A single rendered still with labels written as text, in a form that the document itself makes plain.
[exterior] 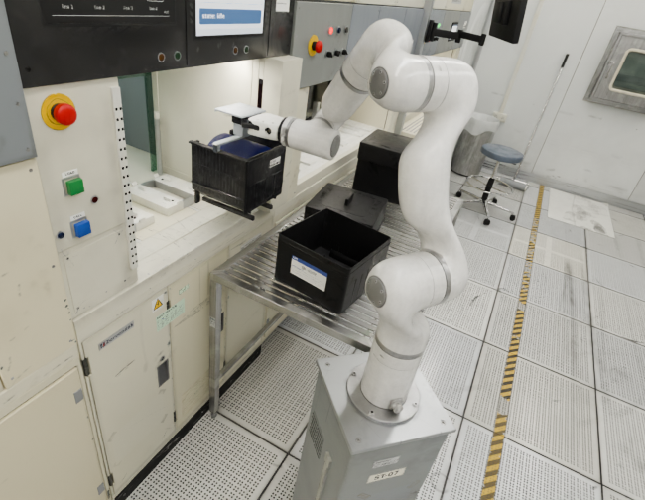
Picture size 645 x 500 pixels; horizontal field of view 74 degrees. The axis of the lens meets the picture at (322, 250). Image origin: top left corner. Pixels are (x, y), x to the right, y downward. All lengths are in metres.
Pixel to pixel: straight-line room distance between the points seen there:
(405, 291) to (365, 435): 0.40
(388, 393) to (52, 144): 0.89
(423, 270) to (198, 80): 1.09
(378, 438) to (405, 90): 0.75
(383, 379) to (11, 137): 0.88
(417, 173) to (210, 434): 1.46
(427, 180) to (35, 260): 0.79
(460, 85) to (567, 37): 4.46
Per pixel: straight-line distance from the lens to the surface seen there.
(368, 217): 1.72
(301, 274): 1.37
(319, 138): 1.19
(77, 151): 1.02
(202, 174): 1.38
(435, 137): 0.86
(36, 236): 1.02
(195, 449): 1.94
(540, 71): 5.34
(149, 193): 1.65
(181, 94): 1.72
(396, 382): 1.06
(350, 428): 1.09
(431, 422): 1.16
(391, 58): 0.81
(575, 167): 5.52
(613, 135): 5.46
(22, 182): 0.96
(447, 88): 0.86
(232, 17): 1.29
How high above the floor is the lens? 1.63
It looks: 32 degrees down
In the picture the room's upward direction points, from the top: 10 degrees clockwise
